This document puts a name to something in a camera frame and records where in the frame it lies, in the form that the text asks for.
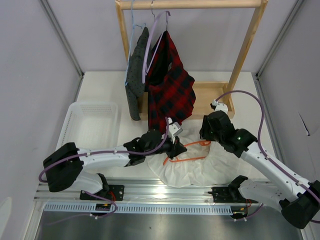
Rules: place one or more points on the white pleated skirt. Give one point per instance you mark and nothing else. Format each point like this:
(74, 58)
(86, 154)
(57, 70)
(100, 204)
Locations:
(219, 167)

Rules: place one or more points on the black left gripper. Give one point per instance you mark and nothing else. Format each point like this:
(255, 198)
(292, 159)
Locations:
(176, 148)

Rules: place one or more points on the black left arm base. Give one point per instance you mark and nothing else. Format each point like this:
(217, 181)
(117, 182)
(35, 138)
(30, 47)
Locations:
(115, 193)

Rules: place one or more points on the aluminium mounting rail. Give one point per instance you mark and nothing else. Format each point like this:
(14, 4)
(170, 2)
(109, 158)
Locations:
(140, 191)

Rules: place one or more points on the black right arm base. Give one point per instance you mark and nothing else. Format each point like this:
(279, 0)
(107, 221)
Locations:
(225, 194)

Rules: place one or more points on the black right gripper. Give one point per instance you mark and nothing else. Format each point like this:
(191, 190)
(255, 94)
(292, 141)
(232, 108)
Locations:
(203, 133)

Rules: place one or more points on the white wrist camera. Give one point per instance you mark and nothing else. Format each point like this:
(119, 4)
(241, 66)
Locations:
(219, 106)
(174, 129)

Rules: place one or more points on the aluminium frame post left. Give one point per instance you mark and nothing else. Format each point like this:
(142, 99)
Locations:
(61, 35)

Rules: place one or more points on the white plastic basket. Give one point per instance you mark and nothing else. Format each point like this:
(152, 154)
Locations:
(91, 125)

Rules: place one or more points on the orange hanger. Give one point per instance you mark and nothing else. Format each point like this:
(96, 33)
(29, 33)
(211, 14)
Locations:
(202, 143)

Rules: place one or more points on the light blue hanger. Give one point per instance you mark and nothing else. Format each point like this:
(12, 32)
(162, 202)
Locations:
(133, 27)

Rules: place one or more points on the red black plaid garment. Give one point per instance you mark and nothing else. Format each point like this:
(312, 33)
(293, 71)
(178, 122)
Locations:
(168, 85)

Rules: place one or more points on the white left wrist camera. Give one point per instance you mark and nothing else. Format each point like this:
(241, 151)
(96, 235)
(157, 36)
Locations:
(174, 129)

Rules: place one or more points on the wooden clothes rack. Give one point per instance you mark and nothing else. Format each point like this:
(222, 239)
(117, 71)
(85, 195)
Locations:
(204, 90)

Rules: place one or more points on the aluminium frame post right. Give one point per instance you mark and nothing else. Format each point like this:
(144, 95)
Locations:
(298, 4)

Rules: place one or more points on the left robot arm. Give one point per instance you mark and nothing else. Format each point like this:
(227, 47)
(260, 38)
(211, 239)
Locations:
(67, 167)

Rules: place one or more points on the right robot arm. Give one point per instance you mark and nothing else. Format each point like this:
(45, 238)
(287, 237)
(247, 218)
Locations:
(295, 197)

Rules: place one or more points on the aluminium frame post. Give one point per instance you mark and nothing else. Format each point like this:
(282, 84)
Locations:
(61, 35)
(298, 4)

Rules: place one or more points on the slotted cable duct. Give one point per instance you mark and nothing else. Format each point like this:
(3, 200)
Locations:
(137, 208)

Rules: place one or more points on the dark grey dotted garment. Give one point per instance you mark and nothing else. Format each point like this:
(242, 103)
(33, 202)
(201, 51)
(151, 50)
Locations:
(134, 87)

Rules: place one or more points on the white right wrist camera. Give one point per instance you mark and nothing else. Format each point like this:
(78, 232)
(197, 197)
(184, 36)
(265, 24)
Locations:
(219, 106)

